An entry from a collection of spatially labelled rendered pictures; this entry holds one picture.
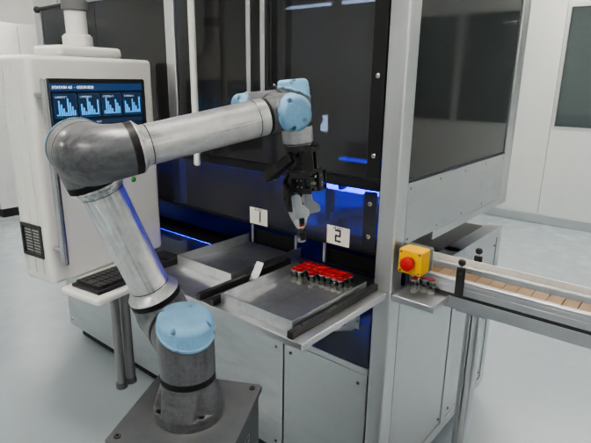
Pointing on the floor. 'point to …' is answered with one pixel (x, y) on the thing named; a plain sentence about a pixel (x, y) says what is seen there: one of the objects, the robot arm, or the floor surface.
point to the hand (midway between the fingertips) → (298, 221)
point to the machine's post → (392, 210)
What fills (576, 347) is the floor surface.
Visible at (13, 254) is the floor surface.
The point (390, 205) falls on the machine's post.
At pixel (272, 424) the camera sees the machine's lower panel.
